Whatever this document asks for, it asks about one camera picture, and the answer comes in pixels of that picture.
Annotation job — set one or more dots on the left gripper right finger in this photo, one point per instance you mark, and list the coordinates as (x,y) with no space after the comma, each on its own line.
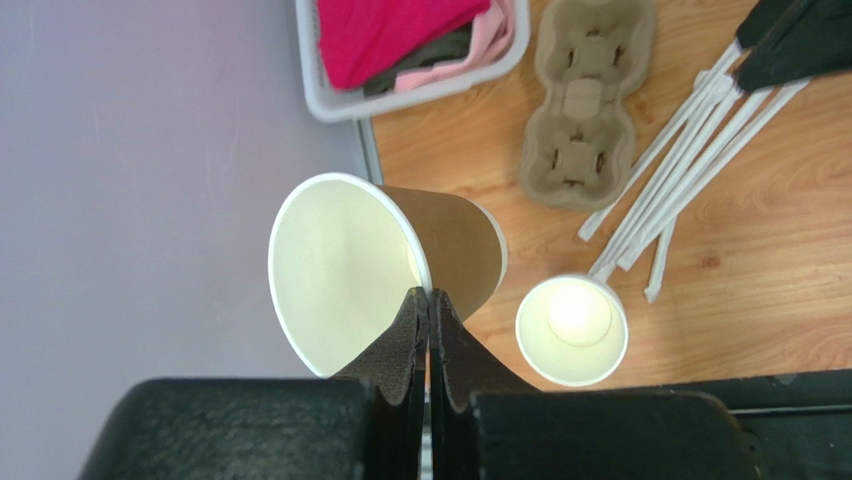
(461,369)

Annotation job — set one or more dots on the white wrapped straw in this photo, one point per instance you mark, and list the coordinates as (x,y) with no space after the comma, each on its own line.
(653,289)
(701,87)
(680,176)
(719,166)
(711,108)

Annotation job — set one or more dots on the stack of paper cups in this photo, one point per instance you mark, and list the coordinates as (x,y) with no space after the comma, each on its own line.
(343,253)

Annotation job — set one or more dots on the magenta folded cloth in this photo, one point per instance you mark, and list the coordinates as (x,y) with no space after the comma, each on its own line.
(362,38)

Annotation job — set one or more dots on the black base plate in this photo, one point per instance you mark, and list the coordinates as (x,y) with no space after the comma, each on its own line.
(796,426)

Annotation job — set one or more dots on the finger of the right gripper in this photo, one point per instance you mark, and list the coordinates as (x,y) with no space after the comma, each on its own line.
(818,43)
(767,17)

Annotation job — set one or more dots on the single brown paper cup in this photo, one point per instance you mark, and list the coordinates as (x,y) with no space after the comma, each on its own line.
(572,330)

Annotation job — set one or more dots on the grey folded cloth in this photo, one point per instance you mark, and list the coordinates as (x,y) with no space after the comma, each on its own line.
(448,48)

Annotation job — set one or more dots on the cardboard cup carrier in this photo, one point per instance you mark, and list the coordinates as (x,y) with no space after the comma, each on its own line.
(580,143)

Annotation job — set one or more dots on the white plastic basket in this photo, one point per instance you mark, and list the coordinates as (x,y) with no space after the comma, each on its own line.
(329,105)

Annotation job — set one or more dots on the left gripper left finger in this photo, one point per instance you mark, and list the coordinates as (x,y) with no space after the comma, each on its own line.
(393,369)

